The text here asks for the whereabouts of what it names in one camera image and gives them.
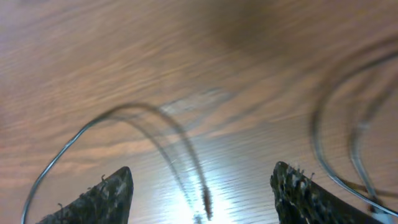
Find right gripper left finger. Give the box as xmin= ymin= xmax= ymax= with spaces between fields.
xmin=39 ymin=166 xmax=134 ymax=224

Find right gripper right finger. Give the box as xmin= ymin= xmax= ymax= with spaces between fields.
xmin=270 ymin=161 xmax=380 ymax=224

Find thin black cable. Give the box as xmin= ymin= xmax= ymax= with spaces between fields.
xmin=20 ymin=102 xmax=214 ymax=224

